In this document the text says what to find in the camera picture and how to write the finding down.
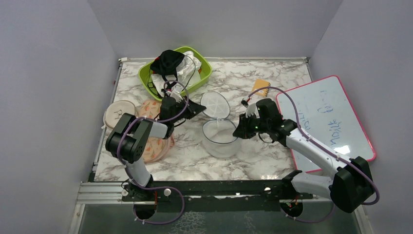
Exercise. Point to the white bra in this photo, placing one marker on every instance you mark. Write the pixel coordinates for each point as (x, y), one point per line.
(187, 68)

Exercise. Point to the pink framed whiteboard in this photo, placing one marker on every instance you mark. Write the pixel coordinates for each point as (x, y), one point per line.
(324, 111)

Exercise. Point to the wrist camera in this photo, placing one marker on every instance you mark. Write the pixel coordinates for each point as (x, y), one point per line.
(251, 109)
(174, 90)

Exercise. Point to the white mesh laundry bag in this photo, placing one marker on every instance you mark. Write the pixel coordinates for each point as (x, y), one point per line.
(218, 139)

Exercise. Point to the black bra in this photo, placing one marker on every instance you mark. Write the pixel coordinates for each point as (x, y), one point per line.
(166, 64)

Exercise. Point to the round beige laundry bag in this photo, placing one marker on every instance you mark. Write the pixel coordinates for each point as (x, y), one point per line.
(115, 111)

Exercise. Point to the small orange notebook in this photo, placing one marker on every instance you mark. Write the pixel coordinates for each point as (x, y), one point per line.
(260, 87)

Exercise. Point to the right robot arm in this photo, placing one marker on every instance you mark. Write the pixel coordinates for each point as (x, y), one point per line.
(348, 183)

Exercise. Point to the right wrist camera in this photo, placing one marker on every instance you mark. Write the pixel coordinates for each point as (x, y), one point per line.
(251, 109)

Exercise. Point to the green plastic basin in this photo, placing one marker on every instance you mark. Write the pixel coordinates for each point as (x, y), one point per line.
(195, 73)

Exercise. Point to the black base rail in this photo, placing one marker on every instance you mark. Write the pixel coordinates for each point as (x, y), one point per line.
(212, 196)

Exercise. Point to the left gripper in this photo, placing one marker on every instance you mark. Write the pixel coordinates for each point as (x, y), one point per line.
(194, 108)

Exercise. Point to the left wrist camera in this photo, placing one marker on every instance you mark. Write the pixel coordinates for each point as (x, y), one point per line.
(174, 90)

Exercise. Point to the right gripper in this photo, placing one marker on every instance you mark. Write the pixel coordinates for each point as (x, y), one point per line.
(242, 130)

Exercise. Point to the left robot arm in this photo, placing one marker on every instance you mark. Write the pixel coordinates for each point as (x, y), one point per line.
(128, 139)

